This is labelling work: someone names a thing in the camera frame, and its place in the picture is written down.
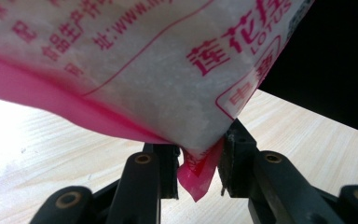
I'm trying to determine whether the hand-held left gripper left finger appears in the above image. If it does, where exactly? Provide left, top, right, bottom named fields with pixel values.
left=143, top=143, right=181, bottom=200

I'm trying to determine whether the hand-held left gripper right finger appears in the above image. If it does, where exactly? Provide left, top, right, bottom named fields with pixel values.
left=217, top=118, right=259, bottom=199

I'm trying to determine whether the clear plastic bag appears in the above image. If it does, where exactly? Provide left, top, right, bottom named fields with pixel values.
left=0, top=0, right=315, bottom=203

